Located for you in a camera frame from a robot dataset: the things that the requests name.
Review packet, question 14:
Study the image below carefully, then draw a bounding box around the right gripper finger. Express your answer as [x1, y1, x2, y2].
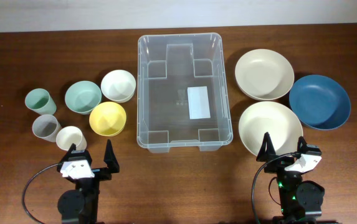
[297, 136, 308, 154]
[256, 132, 277, 162]

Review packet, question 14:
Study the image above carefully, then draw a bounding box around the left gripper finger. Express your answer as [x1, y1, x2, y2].
[103, 139, 120, 174]
[60, 143, 76, 164]

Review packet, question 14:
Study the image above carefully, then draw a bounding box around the cream cup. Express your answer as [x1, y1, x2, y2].
[56, 126, 87, 151]

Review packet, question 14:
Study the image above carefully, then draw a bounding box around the cream plate bottom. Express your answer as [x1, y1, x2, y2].
[238, 101, 303, 156]

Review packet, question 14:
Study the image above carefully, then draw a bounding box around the blue plate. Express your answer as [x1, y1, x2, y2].
[289, 75, 351, 130]

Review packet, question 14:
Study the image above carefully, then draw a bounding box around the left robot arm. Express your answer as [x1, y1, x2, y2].
[57, 140, 120, 223]

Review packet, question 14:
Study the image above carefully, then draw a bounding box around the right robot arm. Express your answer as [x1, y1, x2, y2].
[251, 133, 325, 224]

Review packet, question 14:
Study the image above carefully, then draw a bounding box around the grey cup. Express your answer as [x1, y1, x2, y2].
[32, 114, 62, 142]

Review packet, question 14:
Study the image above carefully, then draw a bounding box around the yellow small bowl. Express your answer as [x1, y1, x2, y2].
[89, 101, 127, 136]

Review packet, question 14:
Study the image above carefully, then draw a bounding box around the mint green small bowl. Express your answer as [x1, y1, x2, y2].
[65, 81, 102, 114]

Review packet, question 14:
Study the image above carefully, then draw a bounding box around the mint green cup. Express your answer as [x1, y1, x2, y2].
[25, 88, 57, 115]

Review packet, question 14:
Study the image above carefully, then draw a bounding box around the white small bowl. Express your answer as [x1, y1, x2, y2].
[101, 70, 136, 103]

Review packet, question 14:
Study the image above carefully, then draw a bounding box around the white label in bin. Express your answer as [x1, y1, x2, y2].
[188, 86, 211, 119]

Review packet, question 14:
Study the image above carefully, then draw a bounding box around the clear plastic storage bin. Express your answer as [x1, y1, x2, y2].
[136, 32, 233, 153]

